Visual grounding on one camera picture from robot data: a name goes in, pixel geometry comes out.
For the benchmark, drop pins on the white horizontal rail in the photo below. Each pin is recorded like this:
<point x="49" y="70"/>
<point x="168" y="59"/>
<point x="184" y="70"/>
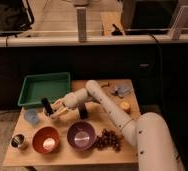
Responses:
<point x="91" y="40"/>

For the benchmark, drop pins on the light blue plastic cup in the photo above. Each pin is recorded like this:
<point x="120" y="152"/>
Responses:
<point x="31" y="116"/>

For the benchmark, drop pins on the blue grey cloth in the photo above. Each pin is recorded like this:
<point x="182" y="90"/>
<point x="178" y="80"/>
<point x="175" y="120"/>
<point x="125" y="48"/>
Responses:
<point x="121" y="90"/>

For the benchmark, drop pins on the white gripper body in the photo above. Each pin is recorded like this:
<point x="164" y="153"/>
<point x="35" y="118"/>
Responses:
<point x="70" y="101"/>

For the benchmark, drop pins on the black object on floor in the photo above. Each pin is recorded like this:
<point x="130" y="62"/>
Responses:
<point x="116" y="31"/>

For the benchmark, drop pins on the green plastic tray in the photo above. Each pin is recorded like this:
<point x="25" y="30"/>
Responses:
<point x="51" y="86"/>

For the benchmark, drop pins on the yellow round fruit toy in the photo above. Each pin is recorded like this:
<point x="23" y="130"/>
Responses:
<point x="125" y="106"/>

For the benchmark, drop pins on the beige paper cup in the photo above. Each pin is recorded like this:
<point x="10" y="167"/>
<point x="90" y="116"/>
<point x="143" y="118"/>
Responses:
<point x="58" y="110"/>

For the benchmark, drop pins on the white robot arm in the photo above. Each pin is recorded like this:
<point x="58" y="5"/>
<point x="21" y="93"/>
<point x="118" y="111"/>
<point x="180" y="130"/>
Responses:
<point x="149" y="134"/>

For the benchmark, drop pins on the red bowl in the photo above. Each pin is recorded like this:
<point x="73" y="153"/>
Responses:
<point x="41" y="135"/>

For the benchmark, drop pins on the white egg in bowl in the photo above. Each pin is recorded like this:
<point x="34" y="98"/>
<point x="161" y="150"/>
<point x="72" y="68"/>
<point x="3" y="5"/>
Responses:
<point x="49" y="144"/>

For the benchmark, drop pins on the black brush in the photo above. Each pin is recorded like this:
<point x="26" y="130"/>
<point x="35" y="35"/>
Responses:
<point x="47" y="106"/>

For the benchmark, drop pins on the purple bowl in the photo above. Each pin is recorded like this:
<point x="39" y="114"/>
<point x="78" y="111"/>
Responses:
<point x="81" y="135"/>

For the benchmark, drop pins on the white angled bracket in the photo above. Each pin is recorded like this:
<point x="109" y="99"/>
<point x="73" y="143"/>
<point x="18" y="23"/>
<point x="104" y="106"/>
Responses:
<point x="180" y="20"/>

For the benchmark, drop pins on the purple grape bunch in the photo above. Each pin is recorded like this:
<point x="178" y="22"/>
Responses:
<point x="108" y="138"/>

